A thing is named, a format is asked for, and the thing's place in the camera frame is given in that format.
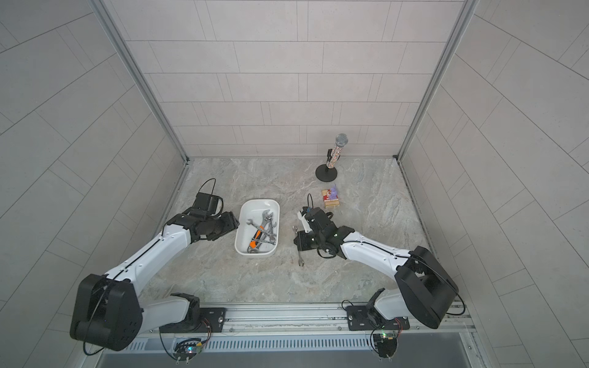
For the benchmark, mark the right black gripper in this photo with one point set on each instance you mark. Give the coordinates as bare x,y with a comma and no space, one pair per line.
302,244

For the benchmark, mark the green circuit board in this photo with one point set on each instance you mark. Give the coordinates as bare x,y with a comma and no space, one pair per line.
186,350
385,345

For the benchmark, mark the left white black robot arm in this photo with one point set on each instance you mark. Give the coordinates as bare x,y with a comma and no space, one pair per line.
107,310

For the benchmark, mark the orange handled adjustable wrench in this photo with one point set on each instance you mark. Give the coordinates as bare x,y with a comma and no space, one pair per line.
266,215

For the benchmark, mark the long silver open-end wrench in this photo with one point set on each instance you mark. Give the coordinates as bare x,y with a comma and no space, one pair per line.
297,241

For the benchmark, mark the white plastic storage box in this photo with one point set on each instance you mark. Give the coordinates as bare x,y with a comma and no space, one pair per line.
253,209

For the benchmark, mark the glitter microphone on black stand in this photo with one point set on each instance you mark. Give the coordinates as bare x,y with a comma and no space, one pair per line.
327,172

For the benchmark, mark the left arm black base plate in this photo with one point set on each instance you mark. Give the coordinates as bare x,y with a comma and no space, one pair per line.
198,320

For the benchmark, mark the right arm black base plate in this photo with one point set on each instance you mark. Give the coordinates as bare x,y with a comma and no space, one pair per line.
359,320

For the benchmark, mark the left green circuit board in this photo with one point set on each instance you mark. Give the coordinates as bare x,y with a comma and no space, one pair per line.
186,350

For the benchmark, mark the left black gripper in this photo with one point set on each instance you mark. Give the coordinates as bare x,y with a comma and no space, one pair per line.
231,224

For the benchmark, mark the small wooden toy with figures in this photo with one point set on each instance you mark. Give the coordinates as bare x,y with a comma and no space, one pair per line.
330,197

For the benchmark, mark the aluminium mounting rail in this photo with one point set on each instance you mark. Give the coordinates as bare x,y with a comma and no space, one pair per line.
244,319

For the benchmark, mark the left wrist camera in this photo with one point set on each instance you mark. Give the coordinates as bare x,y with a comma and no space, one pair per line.
206,204

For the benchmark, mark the right green circuit board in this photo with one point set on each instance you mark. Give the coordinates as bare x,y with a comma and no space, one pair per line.
385,345

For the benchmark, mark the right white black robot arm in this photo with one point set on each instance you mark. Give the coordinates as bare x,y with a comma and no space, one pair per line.
424,291

